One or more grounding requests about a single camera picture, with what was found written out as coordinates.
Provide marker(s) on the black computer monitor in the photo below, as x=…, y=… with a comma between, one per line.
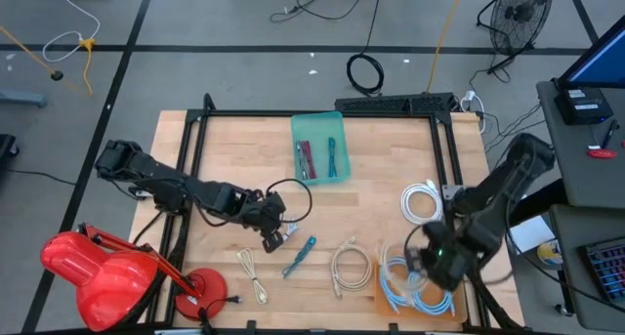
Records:
x=600, y=61

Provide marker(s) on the grey metal base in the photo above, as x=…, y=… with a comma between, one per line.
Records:
x=22, y=98

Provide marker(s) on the small grey control box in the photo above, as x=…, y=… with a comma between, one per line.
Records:
x=139, y=193

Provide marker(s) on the grey desk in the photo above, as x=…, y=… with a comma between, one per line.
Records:
x=576, y=169
x=586, y=222

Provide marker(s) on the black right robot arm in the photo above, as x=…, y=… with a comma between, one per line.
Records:
x=529, y=154

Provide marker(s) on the black round plug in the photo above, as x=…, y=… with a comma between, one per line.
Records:
x=57, y=75

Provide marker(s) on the round blue yellow object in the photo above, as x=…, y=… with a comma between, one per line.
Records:
x=551, y=253

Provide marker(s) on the white paper sheet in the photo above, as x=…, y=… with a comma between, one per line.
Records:
x=532, y=232

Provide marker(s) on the small red object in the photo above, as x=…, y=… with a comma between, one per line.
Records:
x=602, y=154

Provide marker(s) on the black pen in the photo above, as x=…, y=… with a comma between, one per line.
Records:
x=609, y=132

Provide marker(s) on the keyboard with colourful keys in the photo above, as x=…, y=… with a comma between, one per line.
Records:
x=608, y=271

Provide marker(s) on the red desk lamp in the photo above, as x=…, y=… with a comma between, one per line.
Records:
x=97, y=276

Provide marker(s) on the teal translucent plastic bin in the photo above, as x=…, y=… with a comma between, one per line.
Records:
x=320, y=125

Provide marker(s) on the orange plastic tray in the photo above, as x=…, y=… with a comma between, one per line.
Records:
x=378, y=301

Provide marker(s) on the black floor fan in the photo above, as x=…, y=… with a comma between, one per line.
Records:
x=517, y=15

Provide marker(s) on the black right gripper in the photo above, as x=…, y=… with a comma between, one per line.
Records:
x=449, y=262

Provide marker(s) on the white power adapter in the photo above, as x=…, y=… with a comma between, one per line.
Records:
x=470, y=96

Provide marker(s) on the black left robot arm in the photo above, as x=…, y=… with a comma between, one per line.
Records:
x=146, y=169

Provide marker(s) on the grey metal bracket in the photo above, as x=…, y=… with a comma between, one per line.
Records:
x=451, y=191

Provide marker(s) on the black mini computer box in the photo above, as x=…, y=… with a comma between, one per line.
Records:
x=583, y=105

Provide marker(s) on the black perforated long box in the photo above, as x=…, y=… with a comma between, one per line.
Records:
x=390, y=103

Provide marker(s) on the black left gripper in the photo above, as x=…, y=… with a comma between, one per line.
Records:
x=263, y=213

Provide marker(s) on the black caster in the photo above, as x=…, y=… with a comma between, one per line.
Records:
x=7, y=144

